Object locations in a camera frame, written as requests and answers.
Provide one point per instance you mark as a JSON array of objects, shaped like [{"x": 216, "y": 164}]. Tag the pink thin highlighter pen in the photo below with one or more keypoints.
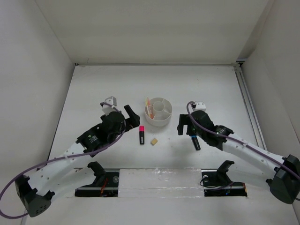
[{"x": 150, "y": 106}]

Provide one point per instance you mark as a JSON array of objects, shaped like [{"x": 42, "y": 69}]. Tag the white round divided container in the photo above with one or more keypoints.
[{"x": 162, "y": 112}]

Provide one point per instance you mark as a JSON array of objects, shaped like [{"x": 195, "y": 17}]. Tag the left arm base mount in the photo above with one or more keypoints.
[{"x": 105, "y": 183}]

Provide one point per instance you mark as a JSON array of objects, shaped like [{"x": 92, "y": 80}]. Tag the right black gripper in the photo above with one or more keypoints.
[{"x": 184, "y": 119}]

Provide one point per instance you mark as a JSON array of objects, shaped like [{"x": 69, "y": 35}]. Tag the aluminium rail on right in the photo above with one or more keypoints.
[{"x": 249, "y": 105}]

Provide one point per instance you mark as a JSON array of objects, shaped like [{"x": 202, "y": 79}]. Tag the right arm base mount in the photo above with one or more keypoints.
[{"x": 216, "y": 183}]

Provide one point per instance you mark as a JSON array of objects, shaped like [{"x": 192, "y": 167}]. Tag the tan eraser block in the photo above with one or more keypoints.
[{"x": 154, "y": 141}]

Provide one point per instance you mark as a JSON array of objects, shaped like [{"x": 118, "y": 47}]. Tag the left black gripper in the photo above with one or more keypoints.
[{"x": 132, "y": 121}]

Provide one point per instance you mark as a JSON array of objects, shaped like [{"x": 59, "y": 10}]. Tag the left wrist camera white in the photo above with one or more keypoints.
[{"x": 109, "y": 105}]

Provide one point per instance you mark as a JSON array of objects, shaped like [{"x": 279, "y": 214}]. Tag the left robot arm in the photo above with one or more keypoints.
[{"x": 75, "y": 167}]

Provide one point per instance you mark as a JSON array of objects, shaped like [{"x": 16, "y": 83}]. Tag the pink black highlighter marker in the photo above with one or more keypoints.
[{"x": 141, "y": 135}]

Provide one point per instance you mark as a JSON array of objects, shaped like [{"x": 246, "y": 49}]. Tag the blue black highlighter marker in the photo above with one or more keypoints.
[{"x": 195, "y": 143}]

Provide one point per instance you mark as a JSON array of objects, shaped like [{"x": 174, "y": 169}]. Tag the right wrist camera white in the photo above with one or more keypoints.
[{"x": 198, "y": 106}]

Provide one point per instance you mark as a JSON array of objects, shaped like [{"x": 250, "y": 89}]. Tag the yellow thin highlighter pen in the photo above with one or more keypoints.
[{"x": 147, "y": 101}]

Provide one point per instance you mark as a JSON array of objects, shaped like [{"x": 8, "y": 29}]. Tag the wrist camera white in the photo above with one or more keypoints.
[
  {"x": 109, "y": 105},
  {"x": 198, "y": 106}
]

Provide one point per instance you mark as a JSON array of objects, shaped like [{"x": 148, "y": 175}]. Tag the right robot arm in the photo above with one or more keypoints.
[{"x": 280, "y": 175}]

